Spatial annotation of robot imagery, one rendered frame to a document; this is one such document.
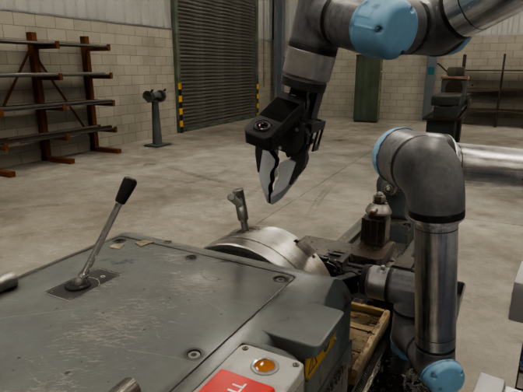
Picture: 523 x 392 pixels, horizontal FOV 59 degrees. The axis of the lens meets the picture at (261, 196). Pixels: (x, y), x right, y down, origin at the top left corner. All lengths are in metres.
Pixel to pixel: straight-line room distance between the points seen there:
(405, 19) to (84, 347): 0.54
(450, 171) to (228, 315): 0.46
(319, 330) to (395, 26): 0.38
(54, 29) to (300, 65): 8.54
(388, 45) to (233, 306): 0.38
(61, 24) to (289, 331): 8.89
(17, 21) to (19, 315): 8.19
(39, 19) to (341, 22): 8.46
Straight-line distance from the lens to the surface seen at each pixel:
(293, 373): 0.49
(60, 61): 9.18
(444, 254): 0.88
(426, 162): 0.84
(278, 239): 0.89
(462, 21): 0.70
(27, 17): 8.87
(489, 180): 1.03
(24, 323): 0.63
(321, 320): 0.58
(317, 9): 0.69
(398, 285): 1.05
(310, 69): 0.71
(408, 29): 0.64
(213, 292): 0.64
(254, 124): 0.67
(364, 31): 0.62
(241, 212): 0.90
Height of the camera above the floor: 1.55
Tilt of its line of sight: 16 degrees down
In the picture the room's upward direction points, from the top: straight up
